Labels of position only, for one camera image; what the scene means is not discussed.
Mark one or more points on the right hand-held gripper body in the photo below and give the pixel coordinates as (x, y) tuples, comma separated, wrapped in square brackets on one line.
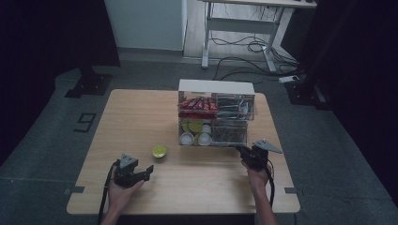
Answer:
[(261, 156)]

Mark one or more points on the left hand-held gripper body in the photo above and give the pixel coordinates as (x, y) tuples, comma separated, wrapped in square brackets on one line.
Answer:
[(125, 173)]

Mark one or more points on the person's right hand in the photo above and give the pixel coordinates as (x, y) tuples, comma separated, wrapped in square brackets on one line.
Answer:
[(258, 178)]

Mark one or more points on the person's left hand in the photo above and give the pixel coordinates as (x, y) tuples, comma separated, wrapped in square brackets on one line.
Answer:
[(119, 195)]

